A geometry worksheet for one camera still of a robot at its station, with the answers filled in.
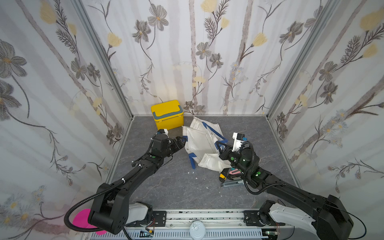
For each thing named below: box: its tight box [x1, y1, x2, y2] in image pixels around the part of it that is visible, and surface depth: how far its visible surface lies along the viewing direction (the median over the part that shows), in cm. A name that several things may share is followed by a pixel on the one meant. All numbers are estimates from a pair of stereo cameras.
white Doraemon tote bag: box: [182, 116, 232, 172], surface depth 90 cm
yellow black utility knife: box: [219, 168, 230, 183], surface depth 90 cm
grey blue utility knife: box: [221, 179, 245, 188], surface depth 87 cm
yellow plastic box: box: [151, 99, 184, 131], surface depth 105 cm
